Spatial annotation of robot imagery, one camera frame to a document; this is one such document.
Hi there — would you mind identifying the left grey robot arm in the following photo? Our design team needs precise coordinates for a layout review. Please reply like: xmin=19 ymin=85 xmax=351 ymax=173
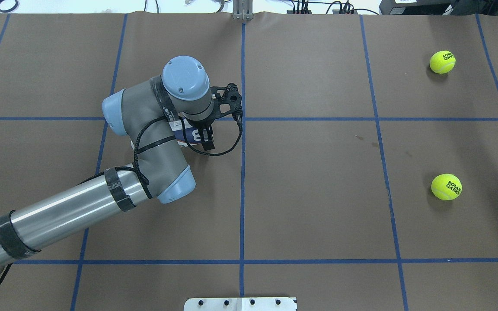
xmin=0 ymin=56 xmax=213 ymax=274

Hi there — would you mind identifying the white blue tennis ball can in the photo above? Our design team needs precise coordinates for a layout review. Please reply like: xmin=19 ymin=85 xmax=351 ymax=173
xmin=169 ymin=120 xmax=202 ymax=148

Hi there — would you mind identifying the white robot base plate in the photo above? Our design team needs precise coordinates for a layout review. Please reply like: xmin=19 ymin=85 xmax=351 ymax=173
xmin=183 ymin=297 xmax=298 ymax=311

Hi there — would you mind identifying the aluminium frame post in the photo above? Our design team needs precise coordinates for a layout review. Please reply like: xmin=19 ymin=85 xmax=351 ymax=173
xmin=232 ymin=0 xmax=254 ymax=21

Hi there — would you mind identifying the yellow tennis ball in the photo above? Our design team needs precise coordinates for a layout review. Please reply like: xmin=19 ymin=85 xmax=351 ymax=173
xmin=431 ymin=174 xmax=462 ymax=200
xmin=429 ymin=51 xmax=456 ymax=74

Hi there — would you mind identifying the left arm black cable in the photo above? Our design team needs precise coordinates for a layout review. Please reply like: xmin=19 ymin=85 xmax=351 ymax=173
xmin=0 ymin=113 xmax=244 ymax=311

